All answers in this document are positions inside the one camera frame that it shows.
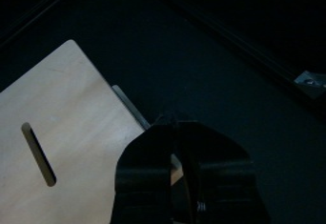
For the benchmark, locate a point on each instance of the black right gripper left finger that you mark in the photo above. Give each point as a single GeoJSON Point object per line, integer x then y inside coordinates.
{"type": "Point", "coordinates": [142, 173]}

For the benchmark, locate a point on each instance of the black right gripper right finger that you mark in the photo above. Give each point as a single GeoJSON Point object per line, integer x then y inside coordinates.
{"type": "Point", "coordinates": [221, 173]}

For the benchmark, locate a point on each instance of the wooden box with slot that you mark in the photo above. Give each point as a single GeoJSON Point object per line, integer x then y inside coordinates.
{"type": "Point", "coordinates": [81, 119]}

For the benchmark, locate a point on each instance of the grey metal frame bracket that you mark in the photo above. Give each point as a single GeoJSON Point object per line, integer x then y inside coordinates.
{"type": "Point", "coordinates": [312, 83]}

